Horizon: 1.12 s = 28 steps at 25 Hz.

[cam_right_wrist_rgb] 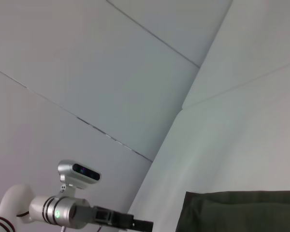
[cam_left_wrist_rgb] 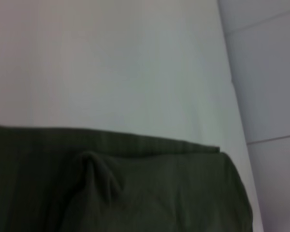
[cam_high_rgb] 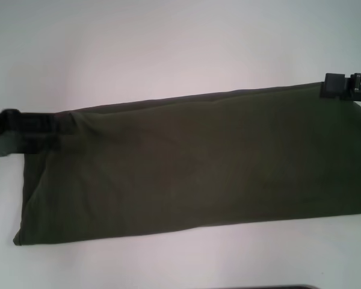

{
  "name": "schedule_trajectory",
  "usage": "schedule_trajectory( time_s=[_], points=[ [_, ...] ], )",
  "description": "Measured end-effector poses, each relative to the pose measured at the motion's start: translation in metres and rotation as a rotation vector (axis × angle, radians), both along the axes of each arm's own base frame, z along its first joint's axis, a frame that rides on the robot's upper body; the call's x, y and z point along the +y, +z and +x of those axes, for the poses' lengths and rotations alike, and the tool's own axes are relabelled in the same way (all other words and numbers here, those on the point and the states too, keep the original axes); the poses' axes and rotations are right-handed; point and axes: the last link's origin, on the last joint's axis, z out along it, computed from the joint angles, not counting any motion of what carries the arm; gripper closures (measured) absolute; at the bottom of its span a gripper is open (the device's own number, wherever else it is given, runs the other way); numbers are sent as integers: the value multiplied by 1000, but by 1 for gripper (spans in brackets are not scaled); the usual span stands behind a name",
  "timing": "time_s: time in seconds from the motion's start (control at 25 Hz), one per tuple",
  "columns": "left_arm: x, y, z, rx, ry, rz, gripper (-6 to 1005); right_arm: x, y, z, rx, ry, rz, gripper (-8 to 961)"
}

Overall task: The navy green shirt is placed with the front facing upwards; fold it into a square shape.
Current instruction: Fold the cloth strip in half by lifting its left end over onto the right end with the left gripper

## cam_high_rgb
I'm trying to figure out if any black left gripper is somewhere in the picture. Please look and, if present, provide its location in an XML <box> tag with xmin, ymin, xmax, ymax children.
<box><xmin>0</xmin><ymin>108</ymin><xmax>63</xmax><ymax>158</ymax></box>

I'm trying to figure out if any dark green FREE t-shirt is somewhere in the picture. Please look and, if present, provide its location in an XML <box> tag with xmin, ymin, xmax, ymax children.
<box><xmin>12</xmin><ymin>79</ymin><xmax>361</xmax><ymax>247</ymax></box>

